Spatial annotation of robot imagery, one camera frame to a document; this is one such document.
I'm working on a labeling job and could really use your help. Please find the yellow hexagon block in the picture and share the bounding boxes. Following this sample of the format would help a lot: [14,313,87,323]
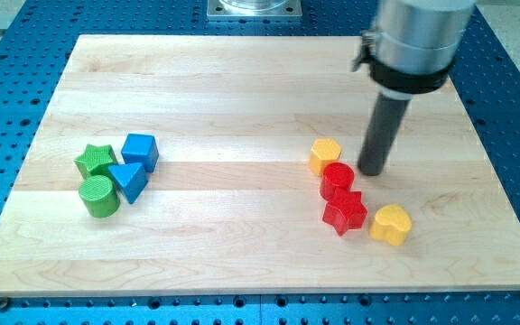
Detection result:
[308,138,342,176]

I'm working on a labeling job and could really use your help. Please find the blue cube block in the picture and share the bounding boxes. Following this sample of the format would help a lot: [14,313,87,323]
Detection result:
[121,134,159,172]

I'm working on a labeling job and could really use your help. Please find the red cylinder block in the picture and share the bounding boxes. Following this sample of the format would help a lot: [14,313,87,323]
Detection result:
[320,162,355,200]

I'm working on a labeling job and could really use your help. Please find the red star block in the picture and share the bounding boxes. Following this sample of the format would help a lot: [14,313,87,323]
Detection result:
[322,191,367,237]

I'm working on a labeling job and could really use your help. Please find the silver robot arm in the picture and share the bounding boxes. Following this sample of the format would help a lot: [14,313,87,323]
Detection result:
[352,0,476,176]

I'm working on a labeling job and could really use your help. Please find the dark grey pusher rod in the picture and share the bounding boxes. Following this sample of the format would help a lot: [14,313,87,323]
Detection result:
[357,91,411,176]

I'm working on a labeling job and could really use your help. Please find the green star block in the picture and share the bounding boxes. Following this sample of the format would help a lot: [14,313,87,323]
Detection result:
[74,144,118,180]

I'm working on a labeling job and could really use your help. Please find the green cylinder block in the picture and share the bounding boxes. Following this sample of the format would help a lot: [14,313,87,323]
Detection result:
[79,175,120,218]

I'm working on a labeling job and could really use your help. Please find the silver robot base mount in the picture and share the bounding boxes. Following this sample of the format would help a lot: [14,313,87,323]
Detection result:
[207,0,302,18]

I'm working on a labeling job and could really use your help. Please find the wooden board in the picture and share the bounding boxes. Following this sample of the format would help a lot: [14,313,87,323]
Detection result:
[0,35,520,297]

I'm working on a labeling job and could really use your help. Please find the black clamp ring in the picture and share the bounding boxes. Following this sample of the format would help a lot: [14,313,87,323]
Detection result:
[351,29,455,96]

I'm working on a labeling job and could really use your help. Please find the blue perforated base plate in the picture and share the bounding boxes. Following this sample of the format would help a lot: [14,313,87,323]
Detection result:
[0,1,520,324]

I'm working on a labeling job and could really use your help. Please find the yellow heart block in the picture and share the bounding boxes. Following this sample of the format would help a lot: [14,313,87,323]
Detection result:
[368,204,413,246]

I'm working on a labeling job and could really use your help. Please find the blue triangle block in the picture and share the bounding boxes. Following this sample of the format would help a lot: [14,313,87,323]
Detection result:
[108,162,148,204]

